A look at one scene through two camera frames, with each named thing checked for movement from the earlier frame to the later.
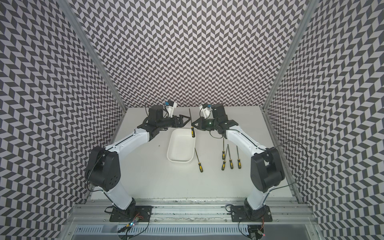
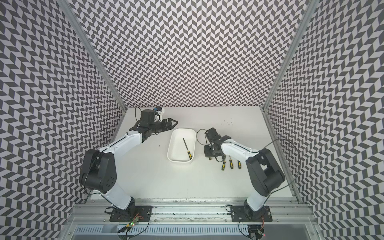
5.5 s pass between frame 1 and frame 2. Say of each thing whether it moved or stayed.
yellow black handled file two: moved
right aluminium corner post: stayed
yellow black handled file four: stayed
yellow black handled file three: moved
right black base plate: stayed
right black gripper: moved
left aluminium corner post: stayed
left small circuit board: stayed
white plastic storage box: stayed
